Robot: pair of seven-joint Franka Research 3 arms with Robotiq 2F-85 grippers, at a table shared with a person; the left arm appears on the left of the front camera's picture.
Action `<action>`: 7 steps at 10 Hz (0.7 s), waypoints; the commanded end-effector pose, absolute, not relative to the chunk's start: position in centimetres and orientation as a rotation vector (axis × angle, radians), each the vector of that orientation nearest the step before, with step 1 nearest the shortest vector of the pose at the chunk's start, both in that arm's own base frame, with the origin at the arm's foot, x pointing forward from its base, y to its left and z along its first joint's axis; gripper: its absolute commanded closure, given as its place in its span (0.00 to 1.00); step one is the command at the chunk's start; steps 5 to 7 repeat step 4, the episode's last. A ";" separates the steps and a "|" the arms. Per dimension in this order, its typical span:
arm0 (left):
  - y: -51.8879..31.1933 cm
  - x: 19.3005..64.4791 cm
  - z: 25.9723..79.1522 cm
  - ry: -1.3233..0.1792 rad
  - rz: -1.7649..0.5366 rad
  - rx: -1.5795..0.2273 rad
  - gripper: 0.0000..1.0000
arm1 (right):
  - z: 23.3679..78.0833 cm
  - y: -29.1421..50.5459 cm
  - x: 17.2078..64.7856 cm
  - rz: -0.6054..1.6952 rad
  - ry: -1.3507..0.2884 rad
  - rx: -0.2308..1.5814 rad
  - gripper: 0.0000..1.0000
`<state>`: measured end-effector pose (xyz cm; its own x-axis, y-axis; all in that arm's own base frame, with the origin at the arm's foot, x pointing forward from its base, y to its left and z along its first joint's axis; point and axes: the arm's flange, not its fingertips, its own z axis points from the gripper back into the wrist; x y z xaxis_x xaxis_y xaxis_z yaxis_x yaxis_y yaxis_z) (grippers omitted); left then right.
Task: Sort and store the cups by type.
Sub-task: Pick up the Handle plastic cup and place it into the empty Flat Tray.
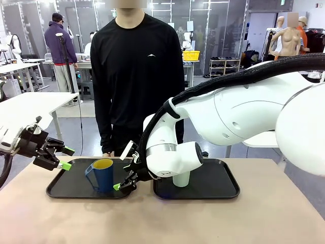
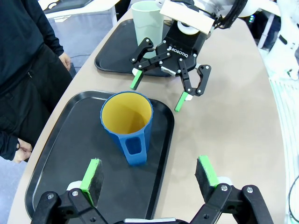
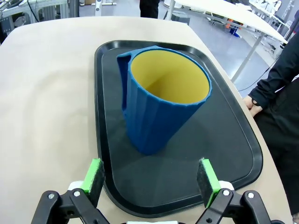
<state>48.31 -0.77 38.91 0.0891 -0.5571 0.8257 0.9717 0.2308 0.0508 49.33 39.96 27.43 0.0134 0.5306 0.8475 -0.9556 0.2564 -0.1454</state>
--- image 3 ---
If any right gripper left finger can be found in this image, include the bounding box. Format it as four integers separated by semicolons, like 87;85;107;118
31;158;110;224

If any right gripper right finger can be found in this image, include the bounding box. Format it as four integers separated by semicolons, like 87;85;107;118
196;158;273;224

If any blue ribbed mug yellow inside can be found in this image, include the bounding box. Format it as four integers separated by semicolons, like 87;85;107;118
116;44;214;156

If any person's right forearm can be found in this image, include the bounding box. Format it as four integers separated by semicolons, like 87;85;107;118
247;37;299;110

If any person's right hand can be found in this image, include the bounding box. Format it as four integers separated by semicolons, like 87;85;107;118
242;95;263;116

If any black plastic tray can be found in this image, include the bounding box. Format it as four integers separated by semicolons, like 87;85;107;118
94;40;264;219

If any person in black sweater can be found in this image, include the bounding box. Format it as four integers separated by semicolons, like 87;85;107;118
247;35;299;217

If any dark grey box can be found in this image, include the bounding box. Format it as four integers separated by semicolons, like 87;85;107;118
171;13;191;25

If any white side table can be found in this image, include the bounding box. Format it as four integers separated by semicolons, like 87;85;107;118
174;0;289;82

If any person in black trousers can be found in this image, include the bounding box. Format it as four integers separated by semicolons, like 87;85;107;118
139;0;160;19

